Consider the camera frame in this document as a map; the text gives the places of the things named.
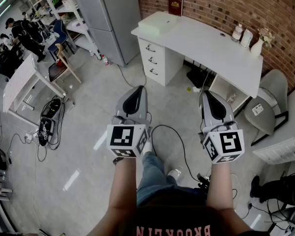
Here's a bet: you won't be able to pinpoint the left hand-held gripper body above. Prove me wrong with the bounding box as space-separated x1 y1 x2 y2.
106 114 153 159

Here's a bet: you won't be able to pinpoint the pale green box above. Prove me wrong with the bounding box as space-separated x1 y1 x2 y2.
138 16 177 35

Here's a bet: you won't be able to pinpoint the person's right forearm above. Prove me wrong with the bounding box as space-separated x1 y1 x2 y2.
206 161 252 234

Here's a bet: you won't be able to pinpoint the white patterned table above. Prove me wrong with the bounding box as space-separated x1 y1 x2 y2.
2 53 67 114

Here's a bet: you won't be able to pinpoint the person's right white shoe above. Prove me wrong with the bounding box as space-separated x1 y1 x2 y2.
167 169 181 181

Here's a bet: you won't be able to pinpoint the blue chair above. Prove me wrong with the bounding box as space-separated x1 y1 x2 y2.
48 19 76 59

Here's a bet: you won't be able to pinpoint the grey chair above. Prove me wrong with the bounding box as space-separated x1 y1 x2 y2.
243 69 290 147

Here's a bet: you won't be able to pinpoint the wooden chair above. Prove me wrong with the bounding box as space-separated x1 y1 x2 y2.
48 43 83 84

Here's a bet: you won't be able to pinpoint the white shelf rack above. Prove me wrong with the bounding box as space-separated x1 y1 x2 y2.
27 0 102 60

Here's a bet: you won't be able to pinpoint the black floor cable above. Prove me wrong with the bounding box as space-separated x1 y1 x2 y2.
151 124 200 183

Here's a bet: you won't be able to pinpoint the dark red book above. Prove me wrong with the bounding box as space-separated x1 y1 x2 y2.
168 0 184 17

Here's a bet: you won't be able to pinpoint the person's black shirt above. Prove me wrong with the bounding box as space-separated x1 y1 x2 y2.
127 193 255 236

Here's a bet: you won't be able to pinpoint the person's left white shoe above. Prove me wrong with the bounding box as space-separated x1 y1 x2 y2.
142 141 153 157

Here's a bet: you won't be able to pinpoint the person's left forearm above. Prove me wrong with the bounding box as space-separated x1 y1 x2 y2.
88 156 139 236

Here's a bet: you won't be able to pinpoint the person's white shoe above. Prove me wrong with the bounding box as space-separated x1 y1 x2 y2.
167 169 181 181
142 141 153 157

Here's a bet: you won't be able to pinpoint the person's blue jeans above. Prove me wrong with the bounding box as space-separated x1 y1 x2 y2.
136 151 207 207

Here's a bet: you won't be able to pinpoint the white chair label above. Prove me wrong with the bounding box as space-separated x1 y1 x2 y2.
251 103 265 116

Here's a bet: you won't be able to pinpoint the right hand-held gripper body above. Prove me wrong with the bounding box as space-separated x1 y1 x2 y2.
199 118 245 165

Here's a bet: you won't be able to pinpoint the white desk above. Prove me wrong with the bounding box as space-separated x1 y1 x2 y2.
130 10 264 113

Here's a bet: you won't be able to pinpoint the black equipment bundle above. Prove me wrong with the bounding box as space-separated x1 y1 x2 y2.
36 96 66 148

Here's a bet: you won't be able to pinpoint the white drawer with black handle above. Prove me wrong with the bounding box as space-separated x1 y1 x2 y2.
142 63 166 84
140 50 166 70
138 37 165 57

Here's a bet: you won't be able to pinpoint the white pump bottle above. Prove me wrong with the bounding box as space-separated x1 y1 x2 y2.
232 23 244 43

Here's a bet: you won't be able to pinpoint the white round bottle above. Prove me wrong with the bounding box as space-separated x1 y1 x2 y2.
239 29 252 50

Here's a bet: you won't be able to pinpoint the grey refrigerator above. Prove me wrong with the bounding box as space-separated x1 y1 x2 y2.
72 0 142 67

